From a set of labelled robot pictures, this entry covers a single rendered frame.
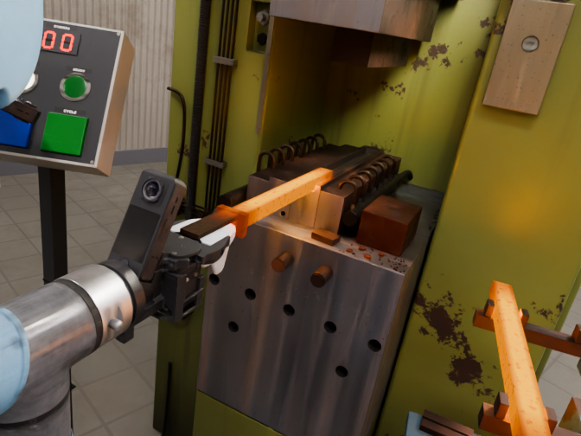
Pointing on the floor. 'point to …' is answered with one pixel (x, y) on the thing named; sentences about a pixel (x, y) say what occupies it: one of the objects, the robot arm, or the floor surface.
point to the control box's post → (54, 227)
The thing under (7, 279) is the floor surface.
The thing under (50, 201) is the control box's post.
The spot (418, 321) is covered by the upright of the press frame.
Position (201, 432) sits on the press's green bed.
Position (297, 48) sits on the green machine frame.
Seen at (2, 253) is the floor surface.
